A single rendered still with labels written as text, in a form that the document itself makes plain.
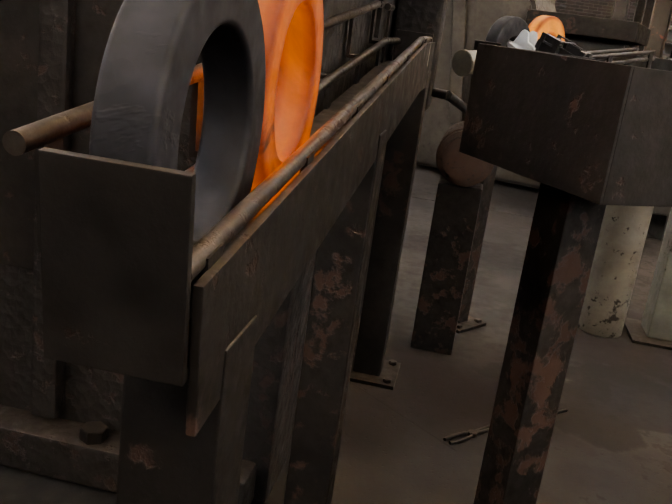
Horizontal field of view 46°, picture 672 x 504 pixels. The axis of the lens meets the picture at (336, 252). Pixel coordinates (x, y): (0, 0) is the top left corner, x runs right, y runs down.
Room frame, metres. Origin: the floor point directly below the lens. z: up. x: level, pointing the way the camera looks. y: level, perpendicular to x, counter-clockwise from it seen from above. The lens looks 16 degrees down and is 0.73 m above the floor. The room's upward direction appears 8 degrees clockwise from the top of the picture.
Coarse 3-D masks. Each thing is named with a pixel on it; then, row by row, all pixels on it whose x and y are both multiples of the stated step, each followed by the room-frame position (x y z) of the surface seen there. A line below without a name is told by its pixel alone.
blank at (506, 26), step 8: (504, 16) 1.96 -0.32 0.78; (512, 16) 1.96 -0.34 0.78; (496, 24) 1.94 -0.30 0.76; (504, 24) 1.93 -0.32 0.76; (512, 24) 1.95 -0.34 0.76; (520, 24) 1.97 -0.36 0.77; (488, 32) 1.93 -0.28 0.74; (496, 32) 1.92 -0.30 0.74; (504, 32) 1.93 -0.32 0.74; (512, 32) 1.95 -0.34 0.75; (520, 32) 1.97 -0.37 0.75; (488, 40) 1.92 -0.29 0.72; (496, 40) 1.91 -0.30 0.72; (504, 40) 1.93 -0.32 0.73; (512, 40) 1.99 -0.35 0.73
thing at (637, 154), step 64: (512, 64) 0.95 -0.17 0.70; (576, 64) 0.85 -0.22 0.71; (512, 128) 0.93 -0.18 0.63; (576, 128) 0.83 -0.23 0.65; (640, 128) 0.80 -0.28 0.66; (576, 192) 0.81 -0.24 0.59; (640, 192) 0.81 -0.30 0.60; (576, 256) 0.94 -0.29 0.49; (512, 320) 0.98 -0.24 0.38; (576, 320) 0.95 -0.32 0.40; (512, 384) 0.95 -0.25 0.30; (512, 448) 0.93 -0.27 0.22
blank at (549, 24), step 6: (540, 18) 2.06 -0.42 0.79; (546, 18) 2.05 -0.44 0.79; (552, 18) 2.07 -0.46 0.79; (534, 24) 2.04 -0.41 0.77; (540, 24) 2.04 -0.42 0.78; (546, 24) 2.05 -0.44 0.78; (552, 24) 2.07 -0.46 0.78; (558, 24) 2.09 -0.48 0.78; (534, 30) 2.03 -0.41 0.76; (540, 30) 2.04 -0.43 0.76; (546, 30) 2.05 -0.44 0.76; (552, 30) 2.07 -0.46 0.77; (558, 30) 2.10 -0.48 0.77; (564, 36) 2.12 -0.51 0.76
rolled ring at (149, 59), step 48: (144, 0) 0.38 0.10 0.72; (192, 0) 0.38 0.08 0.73; (240, 0) 0.45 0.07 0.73; (144, 48) 0.36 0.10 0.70; (192, 48) 0.38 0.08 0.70; (240, 48) 0.48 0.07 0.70; (96, 96) 0.35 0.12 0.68; (144, 96) 0.35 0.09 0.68; (240, 96) 0.50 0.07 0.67; (96, 144) 0.35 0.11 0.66; (144, 144) 0.35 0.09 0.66; (240, 144) 0.50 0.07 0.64; (240, 192) 0.49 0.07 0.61
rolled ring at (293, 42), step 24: (264, 0) 0.55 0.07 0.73; (288, 0) 0.57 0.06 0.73; (312, 0) 0.64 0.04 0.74; (264, 24) 0.54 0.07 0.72; (288, 24) 0.57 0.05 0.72; (312, 24) 0.66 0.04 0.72; (288, 48) 0.68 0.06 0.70; (312, 48) 0.68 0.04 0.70; (288, 72) 0.68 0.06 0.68; (312, 72) 0.68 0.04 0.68; (288, 96) 0.68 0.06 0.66; (312, 96) 0.69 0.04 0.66; (264, 120) 0.54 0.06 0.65; (288, 120) 0.67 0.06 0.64; (312, 120) 0.70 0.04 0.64; (264, 144) 0.54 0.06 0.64; (288, 144) 0.65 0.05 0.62; (264, 168) 0.55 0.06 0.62
